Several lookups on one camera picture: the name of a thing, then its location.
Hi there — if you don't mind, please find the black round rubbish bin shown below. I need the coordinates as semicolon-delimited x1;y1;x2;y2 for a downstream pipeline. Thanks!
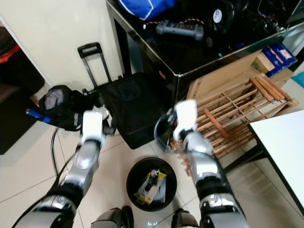
126;158;178;212

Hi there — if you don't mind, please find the small black bag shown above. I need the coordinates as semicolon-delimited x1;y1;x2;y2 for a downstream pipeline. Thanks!
38;85;91;131

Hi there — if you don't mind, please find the black trolley suitcase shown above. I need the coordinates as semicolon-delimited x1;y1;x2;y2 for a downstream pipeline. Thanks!
77;43;174;149

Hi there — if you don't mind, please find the yellow snack packet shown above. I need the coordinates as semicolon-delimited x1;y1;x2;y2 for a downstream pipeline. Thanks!
134;170;167;205

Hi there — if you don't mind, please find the dark furniture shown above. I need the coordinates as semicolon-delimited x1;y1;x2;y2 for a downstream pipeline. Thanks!
0;26;46;155

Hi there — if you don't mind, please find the black glass table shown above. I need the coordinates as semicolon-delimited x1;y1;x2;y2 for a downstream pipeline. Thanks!
107;0;304;95

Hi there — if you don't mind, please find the brown cardboard box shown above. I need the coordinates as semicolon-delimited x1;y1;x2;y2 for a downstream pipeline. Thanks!
185;50;281;100

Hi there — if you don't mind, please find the wooden slatted rack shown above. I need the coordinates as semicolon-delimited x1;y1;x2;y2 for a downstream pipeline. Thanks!
166;74;299;164

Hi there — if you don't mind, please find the grey remote controller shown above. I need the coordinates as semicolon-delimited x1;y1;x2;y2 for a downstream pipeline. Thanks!
156;21;205;41

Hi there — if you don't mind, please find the black robot right leg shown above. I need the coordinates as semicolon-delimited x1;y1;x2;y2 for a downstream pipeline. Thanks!
171;209;202;228

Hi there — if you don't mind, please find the black robot leg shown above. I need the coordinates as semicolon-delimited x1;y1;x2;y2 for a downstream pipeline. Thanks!
91;207;136;228
171;209;202;228

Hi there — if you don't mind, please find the black robot left leg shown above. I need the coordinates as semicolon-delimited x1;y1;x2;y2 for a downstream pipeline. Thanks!
91;207;136;228

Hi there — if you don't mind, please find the white table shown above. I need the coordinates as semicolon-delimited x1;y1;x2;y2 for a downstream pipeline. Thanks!
249;110;304;214

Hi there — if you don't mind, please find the black round fan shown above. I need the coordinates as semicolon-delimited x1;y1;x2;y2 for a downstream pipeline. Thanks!
209;5;238;34

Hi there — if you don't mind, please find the blue fabric bag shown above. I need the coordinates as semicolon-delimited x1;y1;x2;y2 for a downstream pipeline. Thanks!
118;0;177;20

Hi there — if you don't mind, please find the blue printed box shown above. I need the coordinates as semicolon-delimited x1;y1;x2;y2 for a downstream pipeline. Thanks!
261;44;299;77

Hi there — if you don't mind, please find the teal floor mat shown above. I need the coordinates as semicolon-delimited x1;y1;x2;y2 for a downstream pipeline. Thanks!
290;71;304;88

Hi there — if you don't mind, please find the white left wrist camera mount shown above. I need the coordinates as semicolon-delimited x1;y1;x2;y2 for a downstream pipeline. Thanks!
81;110;106;146

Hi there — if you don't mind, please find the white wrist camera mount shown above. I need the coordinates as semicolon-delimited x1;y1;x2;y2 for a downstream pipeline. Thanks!
172;100;199;139
81;110;106;146

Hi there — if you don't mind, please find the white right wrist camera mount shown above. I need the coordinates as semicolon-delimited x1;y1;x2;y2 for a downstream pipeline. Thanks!
172;100;199;139

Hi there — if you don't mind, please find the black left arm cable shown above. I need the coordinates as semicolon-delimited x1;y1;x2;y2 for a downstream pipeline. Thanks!
12;127;84;228

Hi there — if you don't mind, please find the blue handle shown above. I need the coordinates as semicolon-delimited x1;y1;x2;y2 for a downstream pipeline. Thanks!
27;108;53;124

